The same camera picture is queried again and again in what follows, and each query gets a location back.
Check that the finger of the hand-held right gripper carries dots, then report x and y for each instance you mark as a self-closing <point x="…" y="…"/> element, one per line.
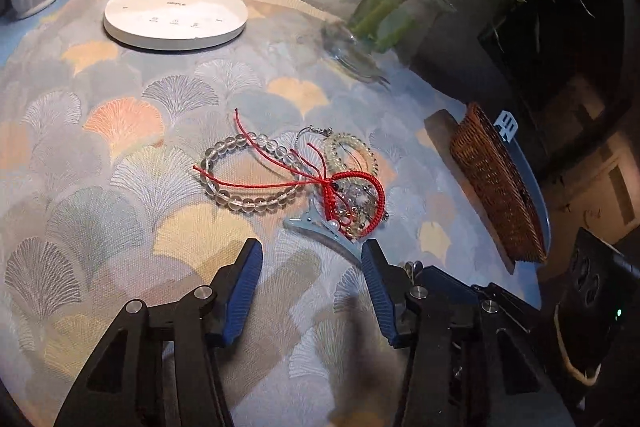
<point x="450" y="279"/>

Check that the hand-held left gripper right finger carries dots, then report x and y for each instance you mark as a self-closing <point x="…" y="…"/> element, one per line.
<point x="380" y="292"/>

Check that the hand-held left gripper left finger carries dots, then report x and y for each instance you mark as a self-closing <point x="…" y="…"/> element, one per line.
<point x="245" y="287"/>

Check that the blue hair clip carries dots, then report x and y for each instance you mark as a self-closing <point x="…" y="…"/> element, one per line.
<point x="310" y="227"/>

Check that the brown wicker basket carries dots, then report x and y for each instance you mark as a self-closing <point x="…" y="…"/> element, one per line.
<point x="490" y="177"/>

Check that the white phone stand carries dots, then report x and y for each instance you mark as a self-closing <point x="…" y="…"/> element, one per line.
<point x="505" y="124"/>

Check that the clear glass vase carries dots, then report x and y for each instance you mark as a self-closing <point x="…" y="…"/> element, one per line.
<point x="400" y="7"/>

